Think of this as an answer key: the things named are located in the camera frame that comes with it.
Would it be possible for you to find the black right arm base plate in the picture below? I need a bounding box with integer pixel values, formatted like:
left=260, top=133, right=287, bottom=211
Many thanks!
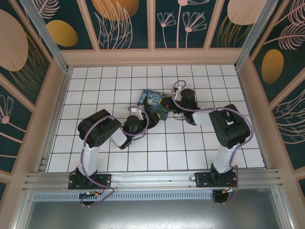
left=194, top=170, right=239, bottom=190

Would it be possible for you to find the blue starry night print box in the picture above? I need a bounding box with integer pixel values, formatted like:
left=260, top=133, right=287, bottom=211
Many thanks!
left=137, top=89, right=172, bottom=121

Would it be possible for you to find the white cable clip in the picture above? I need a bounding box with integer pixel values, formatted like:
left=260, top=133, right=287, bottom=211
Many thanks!
left=173, top=86, right=183, bottom=101
left=130, top=106, right=145, bottom=120

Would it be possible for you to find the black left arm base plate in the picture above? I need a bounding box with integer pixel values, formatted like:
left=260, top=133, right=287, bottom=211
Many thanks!
left=68, top=172, right=112, bottom=190

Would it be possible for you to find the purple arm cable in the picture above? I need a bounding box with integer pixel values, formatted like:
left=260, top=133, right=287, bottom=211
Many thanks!
left=172, top=80, right=254, bottom=206
left=80, top=104, right=151, bottom=208

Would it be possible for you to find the grey metal sheet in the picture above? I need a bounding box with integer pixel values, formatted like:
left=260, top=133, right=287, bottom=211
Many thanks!
left=13, top=199, right=294, bottom=229

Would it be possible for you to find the aluminium mounting rail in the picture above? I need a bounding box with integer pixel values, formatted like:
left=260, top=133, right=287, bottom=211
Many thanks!
left=22, top=168, right=285, bottom=192

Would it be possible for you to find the aluminium frame post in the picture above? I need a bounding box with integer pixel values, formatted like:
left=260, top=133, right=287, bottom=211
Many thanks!
left=234, top=0, right=290, bottom=70
left=20, top=0, right=72, bottom=73

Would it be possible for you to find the slotted grey cable duct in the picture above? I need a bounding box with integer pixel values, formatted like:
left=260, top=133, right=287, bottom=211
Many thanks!
left=32, top=190, right=282, bottom=202

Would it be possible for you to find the aluminium side rail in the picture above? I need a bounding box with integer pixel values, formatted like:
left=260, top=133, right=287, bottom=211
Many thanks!
left=37, top=68, right=72, bottom=173

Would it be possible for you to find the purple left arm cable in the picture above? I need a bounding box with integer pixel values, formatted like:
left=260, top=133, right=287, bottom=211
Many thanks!
left=80, top=104, right=151, bottom=208

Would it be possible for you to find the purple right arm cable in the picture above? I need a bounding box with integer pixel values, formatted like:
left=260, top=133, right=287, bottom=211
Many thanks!
left=172, top=80, right=254, bottom=206

